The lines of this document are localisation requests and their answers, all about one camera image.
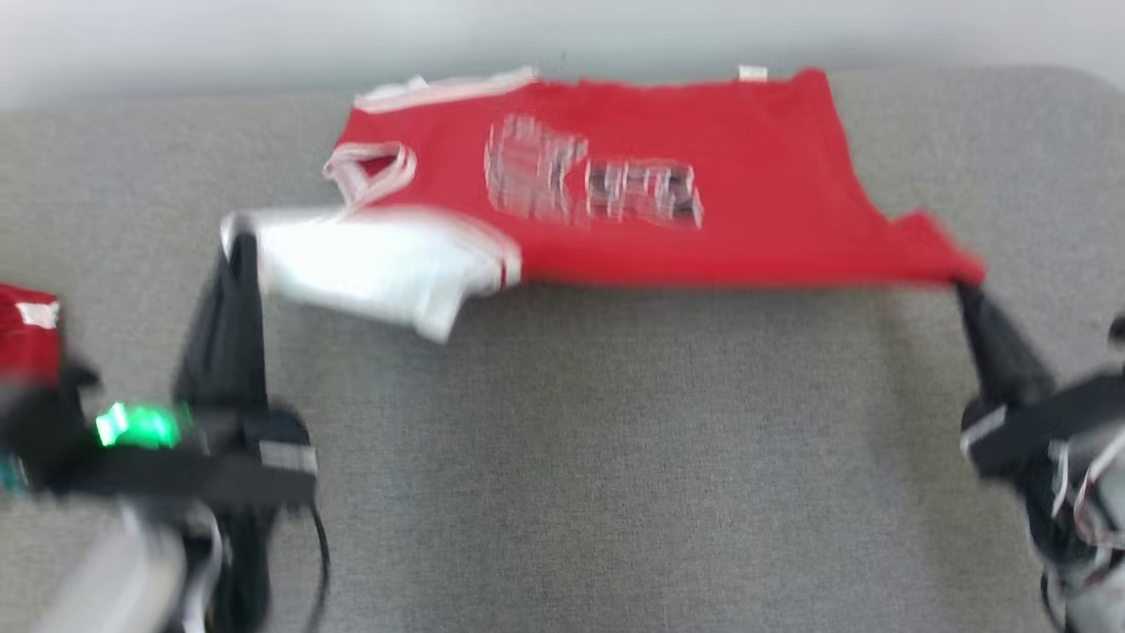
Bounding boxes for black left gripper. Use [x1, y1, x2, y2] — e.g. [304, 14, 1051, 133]
[26, 230, 319, 513]

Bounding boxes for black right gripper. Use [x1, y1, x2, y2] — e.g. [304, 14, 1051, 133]
[954, 281, 1125, 483]

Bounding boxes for red shorts with white stripe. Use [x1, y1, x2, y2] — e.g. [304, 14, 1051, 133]
[0, 283, 62, 389]

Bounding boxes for red jersey with lettering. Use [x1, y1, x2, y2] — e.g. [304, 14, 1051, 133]
[220, 66, 987, 346]

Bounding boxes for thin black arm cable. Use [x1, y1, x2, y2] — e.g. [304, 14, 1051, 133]
[301, 503, 332, 633]

